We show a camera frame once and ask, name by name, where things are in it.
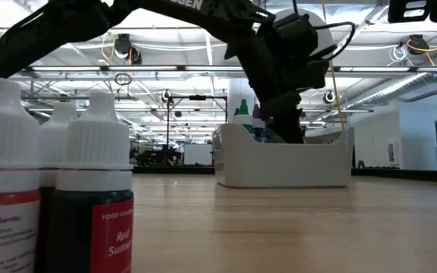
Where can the grey plastic bin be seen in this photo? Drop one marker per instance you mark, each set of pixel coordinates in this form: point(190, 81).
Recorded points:
point(279, 167)

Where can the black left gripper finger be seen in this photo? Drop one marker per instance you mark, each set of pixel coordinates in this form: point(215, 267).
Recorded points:
point(288, 125)

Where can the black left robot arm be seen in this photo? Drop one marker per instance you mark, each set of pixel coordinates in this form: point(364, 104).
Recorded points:
point(51, 26)

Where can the large green-tip food coloring bottle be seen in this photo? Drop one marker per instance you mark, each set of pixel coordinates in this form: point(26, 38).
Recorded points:
point(244, 108)

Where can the white board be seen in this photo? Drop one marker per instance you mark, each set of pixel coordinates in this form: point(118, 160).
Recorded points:
point(198, 154)

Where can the small red-label dropper bottle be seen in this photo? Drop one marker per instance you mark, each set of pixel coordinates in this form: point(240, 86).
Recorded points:
point(93, 151)

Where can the orange-label dropper bottle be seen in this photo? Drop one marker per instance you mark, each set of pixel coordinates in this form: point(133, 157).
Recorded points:
point(6, 132)

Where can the small dark green dropper bottle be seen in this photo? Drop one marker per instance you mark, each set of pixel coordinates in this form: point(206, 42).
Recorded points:
point(57, 129)

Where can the black aluminium table frame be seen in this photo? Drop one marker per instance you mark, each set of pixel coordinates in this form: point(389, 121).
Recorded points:
point(173, 170)

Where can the ceiling light strip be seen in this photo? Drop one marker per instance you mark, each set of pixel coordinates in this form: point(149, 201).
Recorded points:
point(127, 68)
point(393, 69)

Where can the black background gantry frame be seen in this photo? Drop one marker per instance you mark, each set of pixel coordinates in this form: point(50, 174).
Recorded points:
point(197, 97)

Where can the silver ventilation duct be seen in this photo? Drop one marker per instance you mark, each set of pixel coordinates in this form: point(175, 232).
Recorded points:
point(404, 85)

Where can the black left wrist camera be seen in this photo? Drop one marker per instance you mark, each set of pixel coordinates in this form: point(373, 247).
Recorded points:
point(296, 36)

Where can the dark background robot station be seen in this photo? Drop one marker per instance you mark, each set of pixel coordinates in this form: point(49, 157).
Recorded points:
point(158, 157)

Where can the large blue-tip food coloring bottle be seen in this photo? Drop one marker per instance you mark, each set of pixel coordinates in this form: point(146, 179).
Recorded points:
point(236, 112)

